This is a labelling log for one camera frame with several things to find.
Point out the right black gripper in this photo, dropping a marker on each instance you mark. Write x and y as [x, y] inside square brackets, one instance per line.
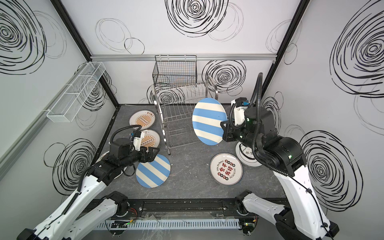
[227, 132]

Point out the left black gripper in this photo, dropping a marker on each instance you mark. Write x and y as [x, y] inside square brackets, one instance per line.
[146, 154]

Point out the blue striped plate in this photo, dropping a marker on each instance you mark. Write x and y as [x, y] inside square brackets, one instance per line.
[153, 174]
[207, 117]

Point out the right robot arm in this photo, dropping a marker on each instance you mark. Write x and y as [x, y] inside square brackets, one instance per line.
[253, 126]

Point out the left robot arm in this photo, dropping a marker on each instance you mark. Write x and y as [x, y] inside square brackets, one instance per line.
[65, 222]

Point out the steel two-tier dish rack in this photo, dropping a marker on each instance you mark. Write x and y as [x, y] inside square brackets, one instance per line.
[175, 106]

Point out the orange sunburst plate near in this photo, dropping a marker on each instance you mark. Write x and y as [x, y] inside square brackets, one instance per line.
[150, 139]

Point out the orange sunburst plate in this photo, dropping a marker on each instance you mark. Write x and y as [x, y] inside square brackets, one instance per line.
[144, 118]
[150, 139]

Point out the white plate green emblem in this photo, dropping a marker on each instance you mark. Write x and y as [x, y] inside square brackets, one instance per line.
[245, 156]

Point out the white plate red characters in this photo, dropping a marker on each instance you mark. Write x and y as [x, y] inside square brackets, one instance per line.
[226, 169]

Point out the orange sunburst plate far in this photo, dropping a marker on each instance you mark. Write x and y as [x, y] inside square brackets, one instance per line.
[144, 118]

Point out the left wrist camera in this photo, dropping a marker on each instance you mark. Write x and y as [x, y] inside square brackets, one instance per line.
[136, 140]

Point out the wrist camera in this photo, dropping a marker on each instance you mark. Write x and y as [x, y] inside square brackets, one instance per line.
[136, 140]
[238, 116]

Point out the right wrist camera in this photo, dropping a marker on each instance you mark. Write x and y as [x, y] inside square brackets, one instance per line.
[238, 116]

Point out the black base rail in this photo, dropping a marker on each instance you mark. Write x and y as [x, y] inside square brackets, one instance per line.
[215, 207]

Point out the white slotted cable duct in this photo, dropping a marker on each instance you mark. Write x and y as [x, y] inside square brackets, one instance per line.
[194, 224]

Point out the dark wire mesh basket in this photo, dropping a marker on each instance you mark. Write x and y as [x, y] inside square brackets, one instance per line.
[176, 70]

